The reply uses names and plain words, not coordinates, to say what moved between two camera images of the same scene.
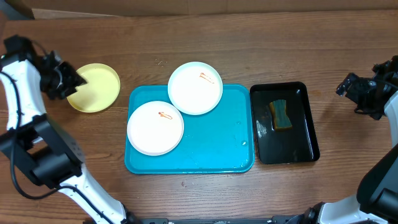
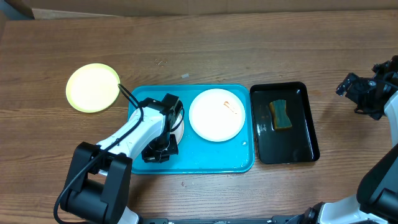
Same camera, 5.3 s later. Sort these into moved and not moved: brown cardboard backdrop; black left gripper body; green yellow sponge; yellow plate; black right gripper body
Moved: black left gripper body
Not moved: yellow plate; black right gripper body; green yellow sponge; brown cardboard backdrop
